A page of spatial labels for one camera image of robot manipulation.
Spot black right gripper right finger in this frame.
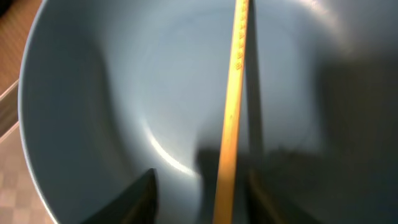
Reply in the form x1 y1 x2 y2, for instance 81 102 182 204
247 170 320 224

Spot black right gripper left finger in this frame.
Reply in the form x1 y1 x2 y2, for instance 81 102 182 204
83 168 159 224

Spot wooden chopstick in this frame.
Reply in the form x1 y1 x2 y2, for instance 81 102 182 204
213 0 249 224

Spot dark blue plate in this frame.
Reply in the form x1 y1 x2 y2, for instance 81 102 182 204
19 0 397 223

